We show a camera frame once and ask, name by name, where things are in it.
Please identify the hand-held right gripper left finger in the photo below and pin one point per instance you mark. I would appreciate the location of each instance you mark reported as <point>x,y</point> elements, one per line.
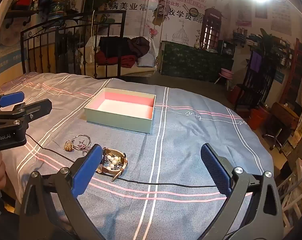
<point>87,172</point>

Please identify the white vase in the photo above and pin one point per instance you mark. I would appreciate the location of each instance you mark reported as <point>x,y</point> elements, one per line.
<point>197,44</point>

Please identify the green potted plant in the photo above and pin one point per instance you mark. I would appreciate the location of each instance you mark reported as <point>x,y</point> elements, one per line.
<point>267,43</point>

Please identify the pink stool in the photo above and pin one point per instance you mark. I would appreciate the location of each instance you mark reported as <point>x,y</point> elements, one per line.
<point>227,72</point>

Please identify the green round tin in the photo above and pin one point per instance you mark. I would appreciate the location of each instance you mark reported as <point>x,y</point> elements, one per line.
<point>57,8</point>

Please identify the blue striped bedsheet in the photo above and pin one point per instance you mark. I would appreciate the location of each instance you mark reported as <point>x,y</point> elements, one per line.
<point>178,142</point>

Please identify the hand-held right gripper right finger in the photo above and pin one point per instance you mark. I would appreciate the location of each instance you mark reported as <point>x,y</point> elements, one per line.
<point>215,170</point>

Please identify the gold watch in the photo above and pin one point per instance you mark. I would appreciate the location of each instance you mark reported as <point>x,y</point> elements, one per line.
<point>116,169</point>

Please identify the brown wooden box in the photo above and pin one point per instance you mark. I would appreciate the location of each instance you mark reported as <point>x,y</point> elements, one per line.
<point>283,115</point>

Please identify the green patterned cabinet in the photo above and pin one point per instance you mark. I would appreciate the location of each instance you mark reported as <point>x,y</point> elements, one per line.
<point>190,62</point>

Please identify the blue wall sign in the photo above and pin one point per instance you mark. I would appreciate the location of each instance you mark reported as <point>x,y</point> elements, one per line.
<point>6,62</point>

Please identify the black metal rack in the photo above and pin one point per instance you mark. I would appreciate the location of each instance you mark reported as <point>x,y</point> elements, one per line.
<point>250,93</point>

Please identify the thin silver bangle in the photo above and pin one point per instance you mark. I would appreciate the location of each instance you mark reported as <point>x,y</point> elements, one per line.
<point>81,135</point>

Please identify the teal box with pink inside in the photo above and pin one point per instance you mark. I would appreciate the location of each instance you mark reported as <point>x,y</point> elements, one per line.
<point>116,122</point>

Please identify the purple cloth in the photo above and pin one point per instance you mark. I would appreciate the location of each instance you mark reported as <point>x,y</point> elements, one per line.
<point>256,62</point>

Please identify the red bin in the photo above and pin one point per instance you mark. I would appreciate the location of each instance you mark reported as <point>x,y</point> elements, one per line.
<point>233,94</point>

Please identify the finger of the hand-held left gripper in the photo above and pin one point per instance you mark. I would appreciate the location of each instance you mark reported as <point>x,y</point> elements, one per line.
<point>38,108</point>
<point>11,99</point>

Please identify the cluttered wall shelf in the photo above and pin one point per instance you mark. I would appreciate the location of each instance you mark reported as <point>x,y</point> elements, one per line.
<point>21,13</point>

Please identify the white wooden rack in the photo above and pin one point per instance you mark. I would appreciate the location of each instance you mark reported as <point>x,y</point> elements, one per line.
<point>296,192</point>

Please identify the pale blue pillow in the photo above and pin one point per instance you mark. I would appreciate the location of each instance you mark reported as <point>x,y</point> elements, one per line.
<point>146,61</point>

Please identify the wall poster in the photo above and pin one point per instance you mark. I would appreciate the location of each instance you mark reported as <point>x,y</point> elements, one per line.
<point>185,12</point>

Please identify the white wicker chair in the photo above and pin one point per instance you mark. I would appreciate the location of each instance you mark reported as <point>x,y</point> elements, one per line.
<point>152,52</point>

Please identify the pile of dark clothes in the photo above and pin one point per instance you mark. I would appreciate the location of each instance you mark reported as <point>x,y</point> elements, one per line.
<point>116,47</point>

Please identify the black iron bed frame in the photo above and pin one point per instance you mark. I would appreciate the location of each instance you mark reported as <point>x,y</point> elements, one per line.
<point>122,30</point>

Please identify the red bucket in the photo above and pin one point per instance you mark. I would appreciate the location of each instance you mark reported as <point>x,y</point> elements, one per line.
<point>259,117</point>

